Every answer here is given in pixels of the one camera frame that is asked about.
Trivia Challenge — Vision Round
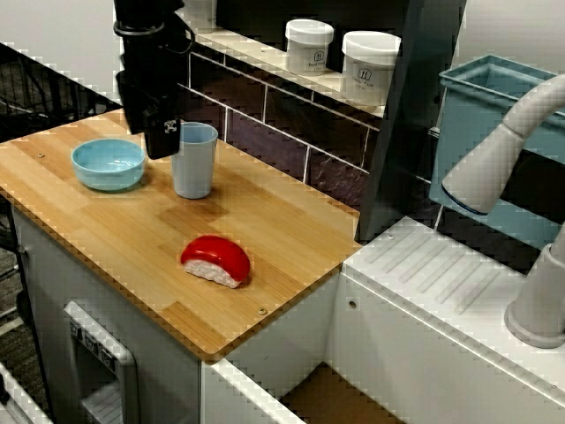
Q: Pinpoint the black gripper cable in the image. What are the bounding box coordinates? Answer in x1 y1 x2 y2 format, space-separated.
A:
163 19 196 57

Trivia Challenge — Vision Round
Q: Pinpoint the dark hutch frame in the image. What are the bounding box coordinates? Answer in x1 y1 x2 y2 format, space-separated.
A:
178 0 468 245

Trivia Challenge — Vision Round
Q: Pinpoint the cream shelf board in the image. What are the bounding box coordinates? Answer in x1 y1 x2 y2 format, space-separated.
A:
185 26 389 119

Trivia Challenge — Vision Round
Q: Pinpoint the light blue plastic bowl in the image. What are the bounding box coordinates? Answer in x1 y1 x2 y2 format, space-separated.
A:
71 139 147 193

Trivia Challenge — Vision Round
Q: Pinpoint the light blue plastic cup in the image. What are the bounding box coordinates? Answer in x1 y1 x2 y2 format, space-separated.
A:
170 122 220 200

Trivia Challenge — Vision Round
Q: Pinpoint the dark tile backsplash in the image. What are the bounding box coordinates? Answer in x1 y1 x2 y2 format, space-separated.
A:
176 43 381 213

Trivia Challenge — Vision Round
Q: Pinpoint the grey toy faucet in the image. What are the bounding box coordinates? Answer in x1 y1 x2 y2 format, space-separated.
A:
441 72 565 350

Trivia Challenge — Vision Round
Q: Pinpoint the aluminium frame rail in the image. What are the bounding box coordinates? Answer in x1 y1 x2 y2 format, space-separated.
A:
0 360 49 424

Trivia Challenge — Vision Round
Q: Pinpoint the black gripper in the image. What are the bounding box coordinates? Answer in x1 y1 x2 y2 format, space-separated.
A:
114 31 183 161

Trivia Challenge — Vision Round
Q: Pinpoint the teal plastic bin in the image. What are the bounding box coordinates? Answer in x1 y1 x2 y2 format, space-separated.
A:
428 54 565 249

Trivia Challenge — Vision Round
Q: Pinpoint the white lidded plastic jar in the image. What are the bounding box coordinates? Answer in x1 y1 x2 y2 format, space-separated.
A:
283 18 335 77
340 30 403 108

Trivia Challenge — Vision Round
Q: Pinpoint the red toy sushi piece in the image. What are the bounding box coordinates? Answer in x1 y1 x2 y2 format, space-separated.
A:
179 234 252 291

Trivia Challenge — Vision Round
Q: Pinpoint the white toy kitchen cabinet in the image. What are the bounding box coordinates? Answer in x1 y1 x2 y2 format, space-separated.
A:
9 201 343 424

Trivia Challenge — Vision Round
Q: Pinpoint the white toy sink unit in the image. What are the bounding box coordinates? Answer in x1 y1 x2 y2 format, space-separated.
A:
200 216 565 424

